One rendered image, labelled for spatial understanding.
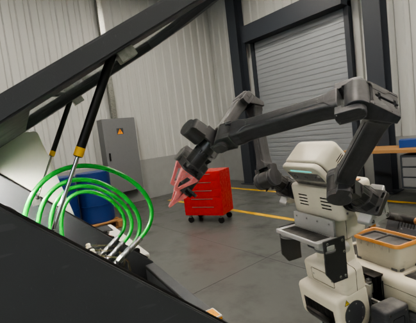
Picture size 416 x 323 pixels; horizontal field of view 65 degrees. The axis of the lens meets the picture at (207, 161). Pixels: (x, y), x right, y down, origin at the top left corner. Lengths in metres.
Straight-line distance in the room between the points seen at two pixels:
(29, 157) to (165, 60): 7.91
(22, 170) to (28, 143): 0.10
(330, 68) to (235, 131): 6.65
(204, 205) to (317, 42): 4.36
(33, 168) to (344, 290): 1.24
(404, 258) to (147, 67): 7.88
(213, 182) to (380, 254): 3.85
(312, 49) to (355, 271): 6.73
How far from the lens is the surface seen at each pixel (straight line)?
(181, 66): 9.36
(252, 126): 0.92
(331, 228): 1.30
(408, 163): 5.65
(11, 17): 8.07
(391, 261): 1.62
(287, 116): 0.88
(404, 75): 6.99
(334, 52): 7.55
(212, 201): 5.30
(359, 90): 0.85
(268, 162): 1.46
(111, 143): 7.71
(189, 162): 1.02
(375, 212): 1.19
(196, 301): 1.12
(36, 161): 1.36
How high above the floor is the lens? 1.47
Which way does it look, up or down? 5 degrees down
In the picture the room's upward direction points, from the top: 7 degrees counter-clockwise
